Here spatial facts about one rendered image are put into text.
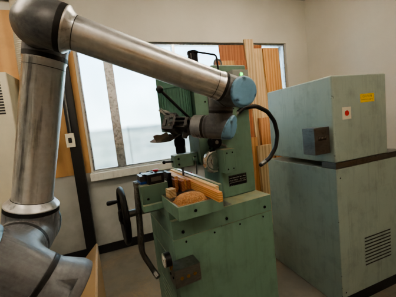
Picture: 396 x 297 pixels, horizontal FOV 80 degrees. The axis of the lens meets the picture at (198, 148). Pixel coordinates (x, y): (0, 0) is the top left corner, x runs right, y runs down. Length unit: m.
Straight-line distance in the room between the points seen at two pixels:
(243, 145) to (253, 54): 1.91
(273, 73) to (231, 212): 2.26
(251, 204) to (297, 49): 2.73
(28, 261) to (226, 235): 0.84
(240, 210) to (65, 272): 0.83
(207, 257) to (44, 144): 0.86
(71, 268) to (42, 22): 0.60
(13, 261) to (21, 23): 0.55
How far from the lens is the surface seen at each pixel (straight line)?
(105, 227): 2.79
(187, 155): 1.29
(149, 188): 1.17
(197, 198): 1.02
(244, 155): 1.38
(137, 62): 0.67
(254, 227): 1.36
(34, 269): 0.75
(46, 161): 0.84
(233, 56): 3.03
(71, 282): 0.76
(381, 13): 3.23
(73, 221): 2.78
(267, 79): 3.13
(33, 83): 0.81
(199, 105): 1.28
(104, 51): 0.68
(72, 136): 2.53
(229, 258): 1.34
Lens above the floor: 1.22
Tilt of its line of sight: 6 degrees down
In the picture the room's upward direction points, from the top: 6 degrees counter-clockwise
